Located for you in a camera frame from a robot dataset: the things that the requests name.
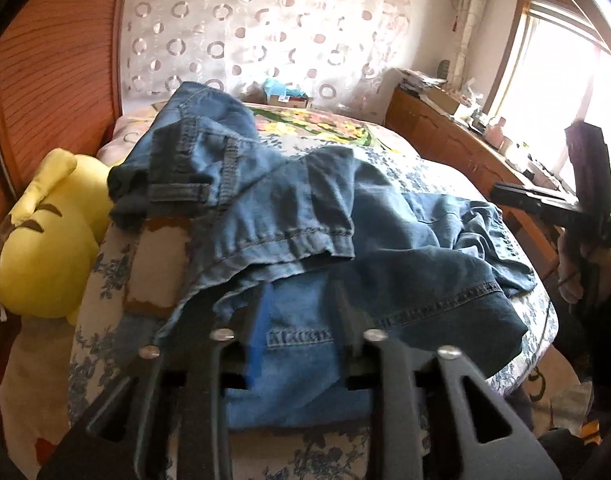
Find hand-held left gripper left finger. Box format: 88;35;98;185
35;280;271;480

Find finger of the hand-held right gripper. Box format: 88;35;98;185
489;183;582;227
564;120;611;227

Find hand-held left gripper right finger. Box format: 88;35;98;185
333;280;563;480

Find blue denim pants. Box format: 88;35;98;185
108;81;539;433

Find person's right forearm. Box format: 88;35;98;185
580;280;611;411

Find person's right hand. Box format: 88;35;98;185
557;232;611;307

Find pink jug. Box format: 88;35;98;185
485;116;509;144

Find wooden framed window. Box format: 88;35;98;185
485;0;611;221

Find long wooden cabinet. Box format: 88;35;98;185
385;85;561;281

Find open cardboard box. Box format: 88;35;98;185
428;85;469;114

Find stack of papers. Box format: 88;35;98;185
398;67;449;94

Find pale patterned window drape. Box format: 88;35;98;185
448;0;491;86

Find colourful flower blanket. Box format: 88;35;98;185
245;102;421;155

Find yellow plush toy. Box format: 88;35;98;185
0;149;128;328

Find small cardboard box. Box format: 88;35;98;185
258;92;313;110

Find pale pink quilt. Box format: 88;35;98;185
96;109;158;161

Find wooden slatted wardrobe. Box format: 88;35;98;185
0;0;136;361

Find circle patterned wall curtain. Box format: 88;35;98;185
119;0;411;128

